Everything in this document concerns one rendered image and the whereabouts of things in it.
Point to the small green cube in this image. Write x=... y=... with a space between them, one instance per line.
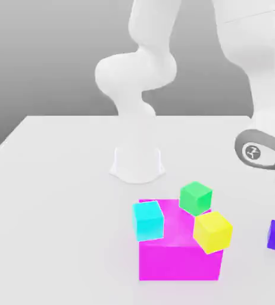
x=194 y=199

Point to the large magenta box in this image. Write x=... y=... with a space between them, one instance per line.
x=179 y=262

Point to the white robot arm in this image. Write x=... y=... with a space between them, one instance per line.
x=149 y=69

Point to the small cyan cube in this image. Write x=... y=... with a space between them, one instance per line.
x=148 y=221

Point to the small yellow cube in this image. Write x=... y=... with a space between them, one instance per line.
x=212 y=232

